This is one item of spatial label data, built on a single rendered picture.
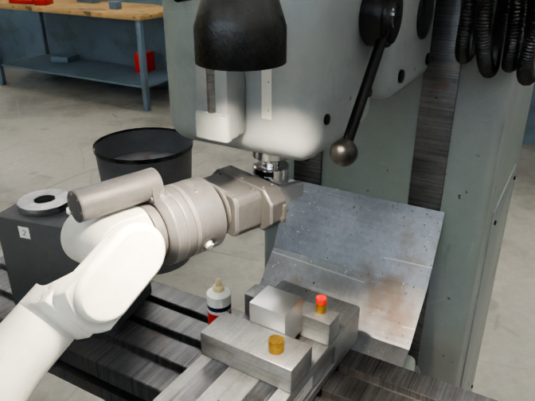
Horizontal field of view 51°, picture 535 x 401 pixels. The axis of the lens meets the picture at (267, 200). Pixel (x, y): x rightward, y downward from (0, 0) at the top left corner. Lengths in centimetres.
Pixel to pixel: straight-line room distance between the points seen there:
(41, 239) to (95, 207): 44
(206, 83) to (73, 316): 26
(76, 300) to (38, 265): 50
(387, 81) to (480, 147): 32
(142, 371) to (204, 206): 39
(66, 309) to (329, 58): 35
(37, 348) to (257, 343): 33
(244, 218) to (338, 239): 48
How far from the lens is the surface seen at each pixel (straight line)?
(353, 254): 112
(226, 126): 59
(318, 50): 58
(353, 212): 112
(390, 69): 75
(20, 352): 59
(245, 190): 68
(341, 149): 59
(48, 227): 100
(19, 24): 790
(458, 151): 104
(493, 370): 246
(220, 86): 58
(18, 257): 108
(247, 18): 42
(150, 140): 302
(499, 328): 269
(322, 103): 60
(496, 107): 101
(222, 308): 95
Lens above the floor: 154
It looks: 25 degrees down
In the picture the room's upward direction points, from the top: straight up
